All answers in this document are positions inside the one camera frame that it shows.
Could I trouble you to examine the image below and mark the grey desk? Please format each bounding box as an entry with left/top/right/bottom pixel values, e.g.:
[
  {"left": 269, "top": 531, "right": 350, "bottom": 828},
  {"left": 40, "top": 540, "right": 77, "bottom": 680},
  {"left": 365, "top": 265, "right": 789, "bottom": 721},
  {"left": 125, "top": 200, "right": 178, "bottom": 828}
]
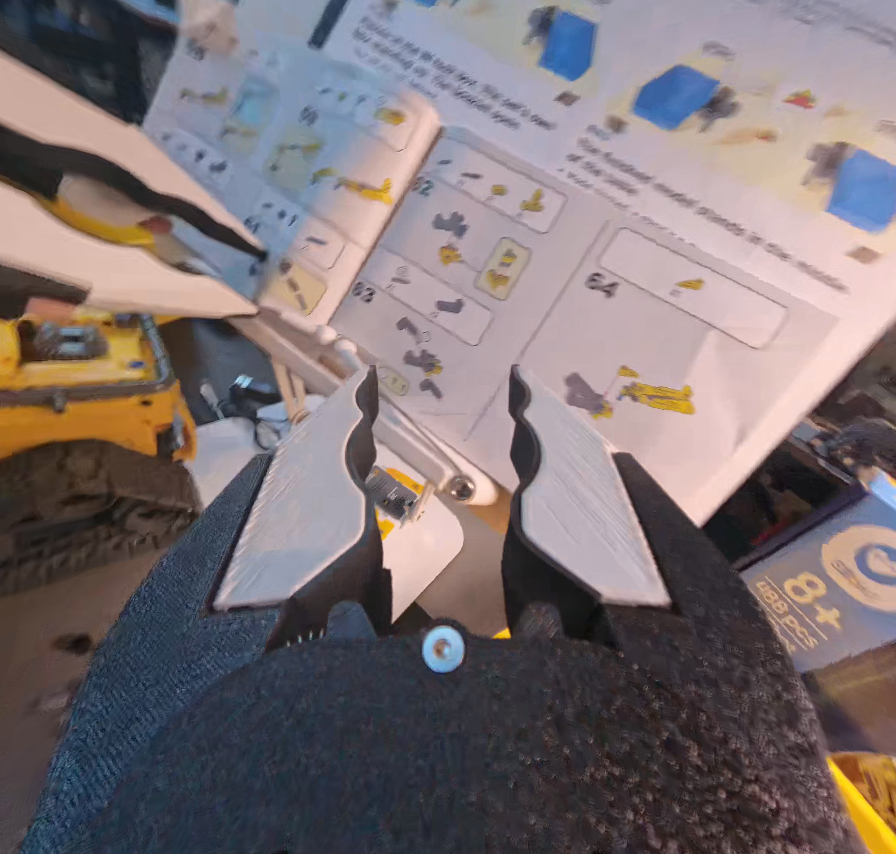
[{"left": 0, "top": 318, "right": 515, "bottom": 854}]

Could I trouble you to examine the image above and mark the blue toy set box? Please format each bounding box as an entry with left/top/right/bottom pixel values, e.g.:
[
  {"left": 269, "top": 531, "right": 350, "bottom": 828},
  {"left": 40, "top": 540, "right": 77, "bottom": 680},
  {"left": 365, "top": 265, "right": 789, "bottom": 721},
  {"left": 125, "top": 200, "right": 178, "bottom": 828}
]
[{"left": 735, "top": 472, "right": 896, "bottom": 760}]

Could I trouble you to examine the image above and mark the yellow grey sticker sheet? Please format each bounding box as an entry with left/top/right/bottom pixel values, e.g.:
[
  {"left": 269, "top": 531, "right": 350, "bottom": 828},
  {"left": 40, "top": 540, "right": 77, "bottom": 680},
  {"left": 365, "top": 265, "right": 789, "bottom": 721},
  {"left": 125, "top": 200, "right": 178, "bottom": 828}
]
[{"left": 364, "top": 465, "right": 429, "bottom": 541}]

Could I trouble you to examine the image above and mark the black usb cable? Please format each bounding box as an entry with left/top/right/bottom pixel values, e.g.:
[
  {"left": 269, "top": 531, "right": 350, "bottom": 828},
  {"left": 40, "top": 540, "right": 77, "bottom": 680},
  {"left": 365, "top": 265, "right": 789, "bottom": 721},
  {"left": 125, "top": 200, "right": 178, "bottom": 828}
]
[{"left": 199, "top": 374, "right": 281, "bottom": 449}]

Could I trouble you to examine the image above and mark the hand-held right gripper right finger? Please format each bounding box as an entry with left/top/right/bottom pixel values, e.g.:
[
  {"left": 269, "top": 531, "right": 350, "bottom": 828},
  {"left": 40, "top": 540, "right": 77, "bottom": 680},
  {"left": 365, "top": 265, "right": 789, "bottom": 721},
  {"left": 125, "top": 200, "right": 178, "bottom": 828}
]
[{"left": 507, "top": 364, "right": 674, "bottom": 610}]

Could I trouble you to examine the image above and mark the tracked toy brick vehicle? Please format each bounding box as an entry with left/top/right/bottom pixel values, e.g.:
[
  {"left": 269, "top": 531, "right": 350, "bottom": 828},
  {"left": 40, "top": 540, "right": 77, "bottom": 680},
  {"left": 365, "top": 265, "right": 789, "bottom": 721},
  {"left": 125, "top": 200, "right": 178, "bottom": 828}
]
[{"left": 0, "top": 306, "right": 204, "bottom": 596}]

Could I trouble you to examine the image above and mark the toy brick instruction booklet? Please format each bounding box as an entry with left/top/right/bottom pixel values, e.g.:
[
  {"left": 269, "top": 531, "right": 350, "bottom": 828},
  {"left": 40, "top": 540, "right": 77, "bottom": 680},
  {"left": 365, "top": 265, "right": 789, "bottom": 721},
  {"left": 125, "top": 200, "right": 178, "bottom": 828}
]
[{"left": 143, "top": 0, "right": 896, "bottom": 527}]

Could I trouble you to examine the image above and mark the black binder strip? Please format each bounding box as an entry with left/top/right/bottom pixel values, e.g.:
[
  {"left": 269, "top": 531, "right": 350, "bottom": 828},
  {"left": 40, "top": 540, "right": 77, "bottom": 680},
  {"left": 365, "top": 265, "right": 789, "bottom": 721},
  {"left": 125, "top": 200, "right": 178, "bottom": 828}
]
[{"left": 308, "top": 0, "right": 373, "bottom": 50}]

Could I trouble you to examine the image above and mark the person's left hand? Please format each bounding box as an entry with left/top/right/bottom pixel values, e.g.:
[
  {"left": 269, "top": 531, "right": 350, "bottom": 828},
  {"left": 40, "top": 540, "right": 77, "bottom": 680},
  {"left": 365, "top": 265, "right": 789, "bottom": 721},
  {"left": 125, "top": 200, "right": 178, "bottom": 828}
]
[{"left": 21, "top": 297, "right": 79, "bottom": 324}]

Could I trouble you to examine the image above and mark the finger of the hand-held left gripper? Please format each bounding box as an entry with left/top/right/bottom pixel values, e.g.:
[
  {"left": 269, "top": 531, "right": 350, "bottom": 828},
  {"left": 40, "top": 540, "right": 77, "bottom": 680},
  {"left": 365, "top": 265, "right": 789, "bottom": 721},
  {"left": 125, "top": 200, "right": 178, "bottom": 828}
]
[
  {"left": 0, "top": 51, "right": 269, "bottom": 262},
  {"left": 0, "top": 181, "right": 261, "bottom": 319}
]

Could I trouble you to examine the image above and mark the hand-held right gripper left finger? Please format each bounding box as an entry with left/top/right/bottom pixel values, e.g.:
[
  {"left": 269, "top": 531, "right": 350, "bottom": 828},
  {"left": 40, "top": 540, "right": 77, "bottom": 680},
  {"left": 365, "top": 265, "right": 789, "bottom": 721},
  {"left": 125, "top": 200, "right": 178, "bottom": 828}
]
[{"left": 210, "top": 366, "right": 382, "bottom": 613}]

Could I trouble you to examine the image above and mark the white stand base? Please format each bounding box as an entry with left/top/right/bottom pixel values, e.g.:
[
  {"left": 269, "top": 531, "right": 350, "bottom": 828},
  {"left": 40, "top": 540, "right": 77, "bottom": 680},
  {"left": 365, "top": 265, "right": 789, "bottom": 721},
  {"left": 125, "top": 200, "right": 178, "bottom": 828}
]
[{"left": 188, "top": 360, "right": 468, "bottom": 624}]

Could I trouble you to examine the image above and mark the yellow plastic parts bin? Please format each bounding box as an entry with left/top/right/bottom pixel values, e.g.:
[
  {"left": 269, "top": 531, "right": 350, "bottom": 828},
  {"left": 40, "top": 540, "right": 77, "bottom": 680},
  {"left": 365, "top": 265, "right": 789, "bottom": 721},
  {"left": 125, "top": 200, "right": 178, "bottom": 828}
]
[{"left": 826, "top": 752, "right": 896, "bottom": 854}]

